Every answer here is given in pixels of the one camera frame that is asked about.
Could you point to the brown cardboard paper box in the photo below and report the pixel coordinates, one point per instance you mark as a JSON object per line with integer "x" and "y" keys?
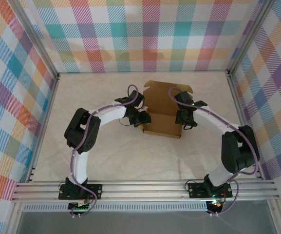
{"x": 162, "y": 126}

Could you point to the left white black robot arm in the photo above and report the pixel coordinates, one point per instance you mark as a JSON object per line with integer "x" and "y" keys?
{"x": 111, "y": 114}

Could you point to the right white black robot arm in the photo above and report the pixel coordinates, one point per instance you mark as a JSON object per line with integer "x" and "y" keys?
{"x": 213, "y": 119}

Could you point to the orange black round connector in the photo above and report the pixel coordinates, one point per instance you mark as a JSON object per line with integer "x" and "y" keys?
{"x": 217, "y": 206}

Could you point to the black green terminal block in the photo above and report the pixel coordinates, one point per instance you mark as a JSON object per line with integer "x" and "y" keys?
{"x": 78, "y": 207}

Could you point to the aluminium table side rail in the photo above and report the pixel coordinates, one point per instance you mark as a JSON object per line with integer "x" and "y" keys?
{"x": 240, "y": 109}
{"x": 46, "y": 114}

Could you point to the long aluminium mounting rail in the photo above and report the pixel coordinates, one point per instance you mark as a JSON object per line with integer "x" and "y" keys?
{"x": 142, "y": 190}

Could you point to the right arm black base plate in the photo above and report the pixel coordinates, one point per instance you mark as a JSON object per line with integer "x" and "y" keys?
{"x": 196, "y": 190}

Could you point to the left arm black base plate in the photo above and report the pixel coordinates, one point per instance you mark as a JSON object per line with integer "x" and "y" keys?
{"x": 96, "y": 190}

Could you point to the aluminium frame post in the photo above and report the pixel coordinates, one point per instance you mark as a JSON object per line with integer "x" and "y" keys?
{"x": 36, "y": 36}
{"x": 249, "y": 36}

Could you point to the aluminium frame leg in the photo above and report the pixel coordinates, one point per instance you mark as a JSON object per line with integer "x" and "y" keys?
{"x": 276, "y": 219}
{"x": 13, "y": 219}

